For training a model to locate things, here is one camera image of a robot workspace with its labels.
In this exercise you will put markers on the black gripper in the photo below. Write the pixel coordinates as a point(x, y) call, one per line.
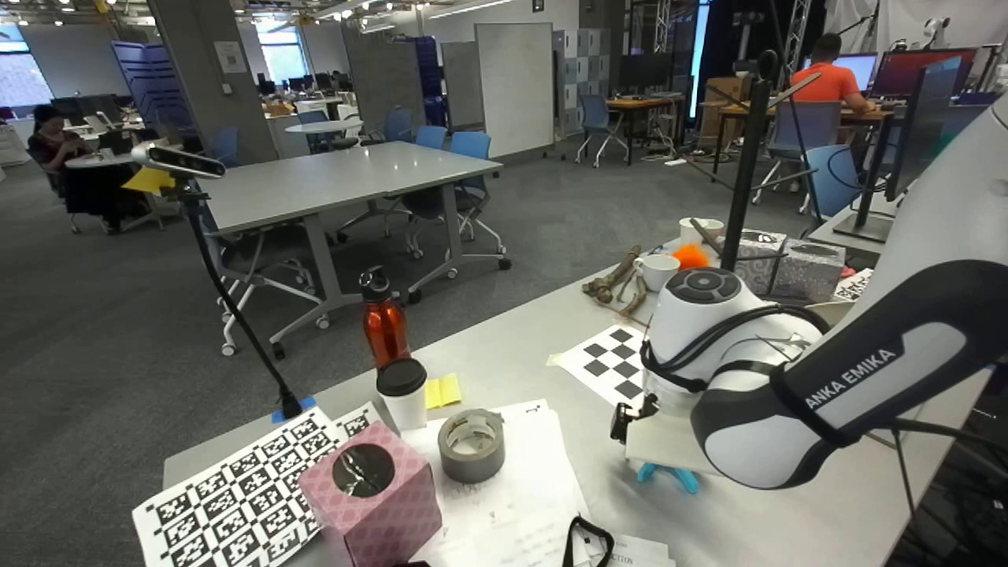
point(635, 421)

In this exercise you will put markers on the blue plastic peg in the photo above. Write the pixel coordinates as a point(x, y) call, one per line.
point(667, 479)

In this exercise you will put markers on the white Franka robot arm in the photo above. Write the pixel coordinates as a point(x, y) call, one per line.
point(759, 421)

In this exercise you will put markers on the checkerboard paper sheet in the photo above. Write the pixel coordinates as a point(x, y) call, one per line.
point(609, 364)

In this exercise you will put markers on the brown wooden stick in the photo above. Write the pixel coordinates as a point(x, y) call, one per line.
point(632, 300)

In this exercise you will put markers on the white paper sheet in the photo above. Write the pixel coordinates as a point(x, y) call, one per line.
point(515, 506)
point(641, 551)

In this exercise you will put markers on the brown wooden branch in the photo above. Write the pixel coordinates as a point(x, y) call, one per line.
point(609, 278)

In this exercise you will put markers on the white mug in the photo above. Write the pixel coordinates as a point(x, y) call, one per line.
point(660, 270)

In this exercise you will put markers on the orange fluffy toy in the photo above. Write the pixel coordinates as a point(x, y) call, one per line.
point(693, 257)

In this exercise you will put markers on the yellow sticky note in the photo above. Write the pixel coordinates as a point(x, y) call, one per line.
point(443, 390)

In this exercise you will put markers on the small white cup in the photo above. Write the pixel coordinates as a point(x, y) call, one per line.
point(700, 228)

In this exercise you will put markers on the white cup with black lid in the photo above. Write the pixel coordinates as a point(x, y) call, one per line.
point(403, 399)

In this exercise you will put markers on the grey speckled tissue box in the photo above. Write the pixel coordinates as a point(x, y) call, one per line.
point(822, 257)

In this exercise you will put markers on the red water bottle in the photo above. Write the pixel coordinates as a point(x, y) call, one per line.
point(387, 332)

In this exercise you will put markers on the pink tissue box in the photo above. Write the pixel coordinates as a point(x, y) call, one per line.
point(373, 513)

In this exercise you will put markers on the round wooden disc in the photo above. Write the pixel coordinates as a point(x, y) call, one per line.
point(749, 159)

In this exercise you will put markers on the wooden desk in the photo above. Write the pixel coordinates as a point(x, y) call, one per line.
point(641, 105)

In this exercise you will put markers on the grey office chair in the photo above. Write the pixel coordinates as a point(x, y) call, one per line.
point(790, 129)

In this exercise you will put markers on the blue tape piece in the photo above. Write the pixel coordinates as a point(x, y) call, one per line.
point(294, 407)

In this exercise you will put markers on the white partition panel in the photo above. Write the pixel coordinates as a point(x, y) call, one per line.
point(515, 88)

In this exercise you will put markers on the grey office table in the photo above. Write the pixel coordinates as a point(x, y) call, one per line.
point(336, 177)

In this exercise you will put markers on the person in orange shirt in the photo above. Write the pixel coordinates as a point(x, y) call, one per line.
point(829, 81)

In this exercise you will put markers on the large fiducial tag sheet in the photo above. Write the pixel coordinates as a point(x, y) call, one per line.
point(233, 506)

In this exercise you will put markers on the laptop screen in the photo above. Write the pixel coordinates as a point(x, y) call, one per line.
point(864, 71)

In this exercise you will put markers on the seated person at desk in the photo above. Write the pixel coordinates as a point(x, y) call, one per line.
point(65, 144)

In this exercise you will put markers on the grey duct tape roll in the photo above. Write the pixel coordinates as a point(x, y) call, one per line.
point(472, 444)

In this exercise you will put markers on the black gooseneck camera pole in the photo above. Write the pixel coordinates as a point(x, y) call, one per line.
point(224, 283)

